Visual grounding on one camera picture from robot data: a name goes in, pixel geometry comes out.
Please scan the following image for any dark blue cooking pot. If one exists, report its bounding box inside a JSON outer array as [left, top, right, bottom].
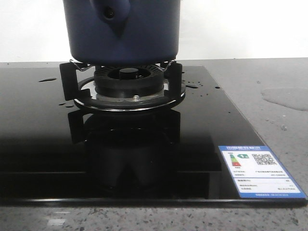
[[63, 0, 180, 66]]

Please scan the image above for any black metal pot support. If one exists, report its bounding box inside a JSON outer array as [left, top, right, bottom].
[[60, 61, 185, 112]]

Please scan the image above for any black gas burner head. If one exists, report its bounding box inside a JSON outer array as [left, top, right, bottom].
[[94, 65, 164, 98]]

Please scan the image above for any black glass gas stove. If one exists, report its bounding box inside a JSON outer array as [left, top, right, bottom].
[[0, 66, 308, 207]]

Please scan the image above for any blue energy label sticker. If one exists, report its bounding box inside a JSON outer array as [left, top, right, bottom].
[[218, 145, 306, 199]]

